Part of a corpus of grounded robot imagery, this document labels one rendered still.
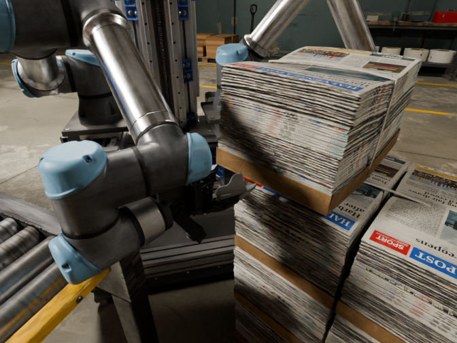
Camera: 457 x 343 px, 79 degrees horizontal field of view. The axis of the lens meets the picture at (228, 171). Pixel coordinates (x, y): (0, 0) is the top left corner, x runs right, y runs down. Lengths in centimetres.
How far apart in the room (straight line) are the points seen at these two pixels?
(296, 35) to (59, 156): 699
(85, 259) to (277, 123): 38
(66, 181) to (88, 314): 119
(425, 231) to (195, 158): 43
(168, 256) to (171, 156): 96
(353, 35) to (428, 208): 55
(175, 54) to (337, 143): 78
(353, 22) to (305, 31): 621
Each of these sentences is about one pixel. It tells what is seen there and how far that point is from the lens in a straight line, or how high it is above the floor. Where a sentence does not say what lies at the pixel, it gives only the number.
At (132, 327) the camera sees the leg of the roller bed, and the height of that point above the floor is 59.
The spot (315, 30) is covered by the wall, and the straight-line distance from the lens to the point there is 716.
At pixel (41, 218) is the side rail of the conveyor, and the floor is 80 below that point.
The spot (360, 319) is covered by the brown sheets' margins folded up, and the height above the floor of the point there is 63.
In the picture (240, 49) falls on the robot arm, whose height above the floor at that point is 104.
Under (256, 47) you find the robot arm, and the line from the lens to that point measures 117.
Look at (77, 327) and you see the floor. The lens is 150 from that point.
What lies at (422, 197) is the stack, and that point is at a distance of 72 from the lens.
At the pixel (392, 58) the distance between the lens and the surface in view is 76.
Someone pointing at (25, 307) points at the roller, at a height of 79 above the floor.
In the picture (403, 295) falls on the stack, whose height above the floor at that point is 75.
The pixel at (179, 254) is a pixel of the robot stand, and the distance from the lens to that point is 131.
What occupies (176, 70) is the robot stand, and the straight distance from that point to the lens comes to 113.
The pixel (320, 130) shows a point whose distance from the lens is 50.
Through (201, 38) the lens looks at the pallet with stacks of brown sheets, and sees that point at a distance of 731.
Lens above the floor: 118
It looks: 31 degrees down
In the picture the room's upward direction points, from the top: straight up
